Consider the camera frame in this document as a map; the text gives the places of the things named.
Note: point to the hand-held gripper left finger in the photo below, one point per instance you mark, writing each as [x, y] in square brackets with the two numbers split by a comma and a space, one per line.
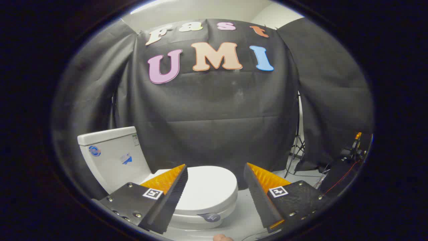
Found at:
[174, 197]

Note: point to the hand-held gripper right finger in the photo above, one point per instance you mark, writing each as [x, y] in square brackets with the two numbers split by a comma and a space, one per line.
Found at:
[259, 197]

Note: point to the white toilet lid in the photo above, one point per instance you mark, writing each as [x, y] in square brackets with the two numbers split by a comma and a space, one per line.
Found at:
[207, 187]

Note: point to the white toilet seat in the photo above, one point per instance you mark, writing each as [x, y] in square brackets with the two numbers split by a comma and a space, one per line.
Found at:
[190, 217]

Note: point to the white ceramic toilet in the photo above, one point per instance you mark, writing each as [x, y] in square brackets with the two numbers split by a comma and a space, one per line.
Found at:
[113, 157]

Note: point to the black light stand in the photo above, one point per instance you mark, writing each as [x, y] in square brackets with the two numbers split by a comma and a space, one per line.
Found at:
[297, 147]

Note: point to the black backdrop cloth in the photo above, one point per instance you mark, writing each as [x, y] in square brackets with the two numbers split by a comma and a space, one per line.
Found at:
[207, 110]

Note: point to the dark equipment with orange part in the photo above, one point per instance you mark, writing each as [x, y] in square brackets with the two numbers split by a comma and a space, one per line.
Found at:
[347, 157]

